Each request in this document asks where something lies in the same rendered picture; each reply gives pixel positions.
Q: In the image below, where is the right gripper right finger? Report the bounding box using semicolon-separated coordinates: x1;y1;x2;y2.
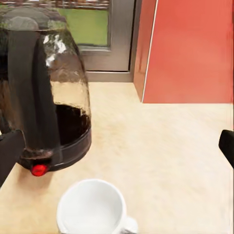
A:
218;129;234;169

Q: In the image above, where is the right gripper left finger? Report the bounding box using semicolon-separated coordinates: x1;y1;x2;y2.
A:
0;130;25;188

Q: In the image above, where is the coffee cup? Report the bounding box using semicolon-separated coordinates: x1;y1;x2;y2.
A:
56;178;138;234

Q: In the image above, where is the electric kettle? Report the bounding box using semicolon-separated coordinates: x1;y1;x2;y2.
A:
0;5;92;176

